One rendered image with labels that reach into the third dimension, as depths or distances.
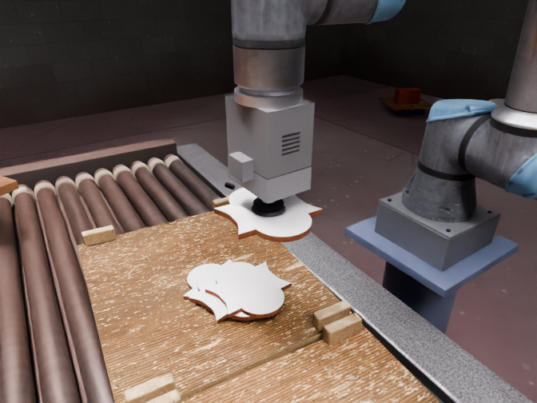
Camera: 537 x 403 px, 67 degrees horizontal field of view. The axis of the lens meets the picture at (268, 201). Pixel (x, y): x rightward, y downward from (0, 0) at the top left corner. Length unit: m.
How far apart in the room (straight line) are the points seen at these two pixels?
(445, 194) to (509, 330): 1.39
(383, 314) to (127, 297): 0.41
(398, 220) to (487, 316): 1.37
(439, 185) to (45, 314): 0.75
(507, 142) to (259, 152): 0.46
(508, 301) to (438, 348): 1.71
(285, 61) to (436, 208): 0.56
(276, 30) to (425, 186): 0.57
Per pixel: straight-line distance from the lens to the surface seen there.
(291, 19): 0.42
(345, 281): 0.75
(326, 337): 0.60
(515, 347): 2.14
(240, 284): 0.66
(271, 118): 0.42
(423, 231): 0.89
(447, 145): 0.85
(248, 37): 0.42
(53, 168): 1.23
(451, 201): 0.90
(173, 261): 0.77
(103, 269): 0.79
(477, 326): 2.16
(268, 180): 0.44
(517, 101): 0.77
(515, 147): 0.77
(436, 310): 1.04
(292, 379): 0.57
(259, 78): 0.42
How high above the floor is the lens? 1.39
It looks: 28 degrees down
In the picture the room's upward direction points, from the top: straight up
